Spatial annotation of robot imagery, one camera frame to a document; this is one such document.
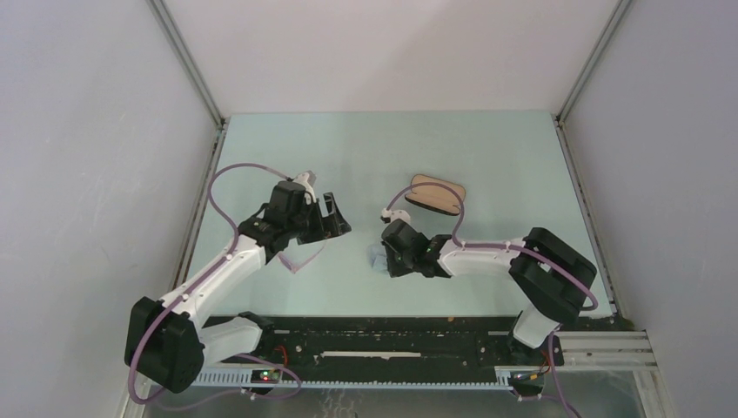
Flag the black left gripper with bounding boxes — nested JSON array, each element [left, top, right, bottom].
[[286, 192, 350, 246]]

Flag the black glasses case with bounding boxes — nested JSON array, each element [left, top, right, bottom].
[[405, 174, 466, 217]]

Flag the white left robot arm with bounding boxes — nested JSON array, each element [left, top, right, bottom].
[[124, 179, 352, 404]]

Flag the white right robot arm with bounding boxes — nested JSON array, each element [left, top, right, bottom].
[[381, 219, 599, 364]]

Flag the pink transparent sunglasses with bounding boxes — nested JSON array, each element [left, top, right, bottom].
[[277, 240, 327, 274]]

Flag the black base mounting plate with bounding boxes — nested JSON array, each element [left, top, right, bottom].
[[164, 313, 595, 383]]

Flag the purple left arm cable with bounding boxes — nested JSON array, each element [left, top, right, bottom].
[[126, 163, 305, 406]]

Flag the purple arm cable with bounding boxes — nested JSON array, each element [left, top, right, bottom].
[[380, 182, 600, 418], [126, 163, 305, 406]]

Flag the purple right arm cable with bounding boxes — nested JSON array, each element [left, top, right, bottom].
[[380, 182, 600, 418]]

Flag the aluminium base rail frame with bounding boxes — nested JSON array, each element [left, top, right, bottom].
[[117, 327, 664, 418]]

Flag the aluminium corner rail left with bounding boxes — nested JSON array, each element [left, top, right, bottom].
[[146, 0, 225, 130]]

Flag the aluminium corner rail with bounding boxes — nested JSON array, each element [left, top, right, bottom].
[[555, 0, 634, 124], [146, 0, 225, 130]]

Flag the aluminium corner rail right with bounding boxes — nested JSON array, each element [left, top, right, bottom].
[[555, 0, 634, 124]]

